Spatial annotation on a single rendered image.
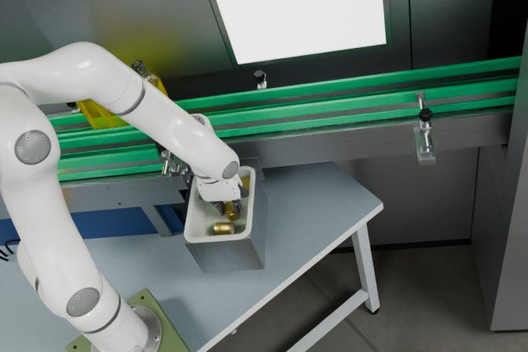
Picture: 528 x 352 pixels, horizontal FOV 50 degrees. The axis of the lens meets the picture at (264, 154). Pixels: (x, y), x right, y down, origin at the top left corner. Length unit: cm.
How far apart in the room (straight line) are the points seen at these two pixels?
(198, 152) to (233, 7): 45
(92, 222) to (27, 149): 91
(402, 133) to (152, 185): 68
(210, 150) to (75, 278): 37
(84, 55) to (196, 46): 58
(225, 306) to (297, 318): 81
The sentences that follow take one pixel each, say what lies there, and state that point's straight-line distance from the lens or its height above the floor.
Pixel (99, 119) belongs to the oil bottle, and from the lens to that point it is 160.
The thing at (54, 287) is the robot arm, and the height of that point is 127.
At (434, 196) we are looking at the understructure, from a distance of 212.
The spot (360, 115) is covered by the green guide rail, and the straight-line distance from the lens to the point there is 148.
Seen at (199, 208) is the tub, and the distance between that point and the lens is 153.
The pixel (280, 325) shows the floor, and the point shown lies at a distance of 239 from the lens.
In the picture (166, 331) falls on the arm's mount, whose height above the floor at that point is 84.
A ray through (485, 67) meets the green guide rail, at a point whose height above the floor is 112.
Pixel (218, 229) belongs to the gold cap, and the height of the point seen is 97.
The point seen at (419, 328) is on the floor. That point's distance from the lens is 233.
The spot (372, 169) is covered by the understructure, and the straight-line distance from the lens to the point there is 196.
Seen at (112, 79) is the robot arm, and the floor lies 155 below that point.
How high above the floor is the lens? 215
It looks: 48 degrees down
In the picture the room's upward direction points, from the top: 19 degrees counter-clockwise
